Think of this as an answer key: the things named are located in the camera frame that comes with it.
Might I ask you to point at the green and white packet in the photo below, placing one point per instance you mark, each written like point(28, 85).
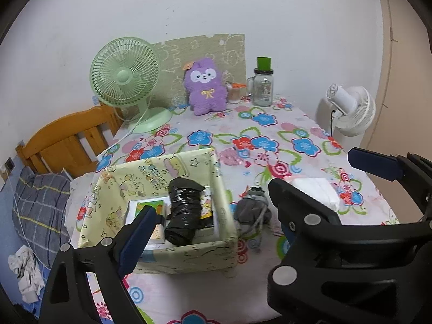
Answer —
point(148, 207)

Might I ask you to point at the glass jar mug green lid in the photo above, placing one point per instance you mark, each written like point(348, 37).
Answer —
point(262, 87)

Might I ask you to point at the floral tablecloth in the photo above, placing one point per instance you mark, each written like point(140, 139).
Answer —
point(253, 141)

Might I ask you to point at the blue checked bedsheet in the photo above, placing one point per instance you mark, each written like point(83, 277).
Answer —
point(33, 307)

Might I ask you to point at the white tissue pack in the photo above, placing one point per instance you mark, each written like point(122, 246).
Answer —
point(317, 189)

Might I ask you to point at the white blanket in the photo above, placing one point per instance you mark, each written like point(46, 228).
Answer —
point(81, 195)

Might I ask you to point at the black plastic bag roll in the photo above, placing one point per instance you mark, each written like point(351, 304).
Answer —
point(184, 216)

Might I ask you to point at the wooden headboard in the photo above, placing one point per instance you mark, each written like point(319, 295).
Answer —
point(64, 135)

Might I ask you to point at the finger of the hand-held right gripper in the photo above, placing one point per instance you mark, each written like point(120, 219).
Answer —
point(371, 162)
point(303, 202)

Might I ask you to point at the white fan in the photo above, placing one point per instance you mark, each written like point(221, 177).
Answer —
point(354, 111)

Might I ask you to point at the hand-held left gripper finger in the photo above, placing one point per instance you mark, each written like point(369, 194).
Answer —
point(138, 243)

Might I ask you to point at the crumpled white cloth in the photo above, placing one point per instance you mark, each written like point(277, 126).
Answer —
point(25, 273)

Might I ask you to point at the beige door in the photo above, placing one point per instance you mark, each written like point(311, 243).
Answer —
point(411, 57)

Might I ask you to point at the grey plaid pillow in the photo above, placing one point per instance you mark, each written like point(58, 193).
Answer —
point(40, 209)

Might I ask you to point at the yellow cartoon fabric storage box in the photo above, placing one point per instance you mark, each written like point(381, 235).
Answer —
point(199, 256)

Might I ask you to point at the green patterned board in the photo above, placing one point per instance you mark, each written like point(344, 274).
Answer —
point(202, 47)

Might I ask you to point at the purple plush toy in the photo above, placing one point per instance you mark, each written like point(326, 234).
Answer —
point(206, 91)

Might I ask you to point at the green desk fan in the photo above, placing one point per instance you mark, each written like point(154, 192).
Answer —
point(123, 74)

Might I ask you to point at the colourful cartoon packet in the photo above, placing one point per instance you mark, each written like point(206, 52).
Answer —
point(206, 206)

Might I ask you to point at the small swab jar orange lid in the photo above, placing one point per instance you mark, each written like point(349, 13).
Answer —
point(234, 94)

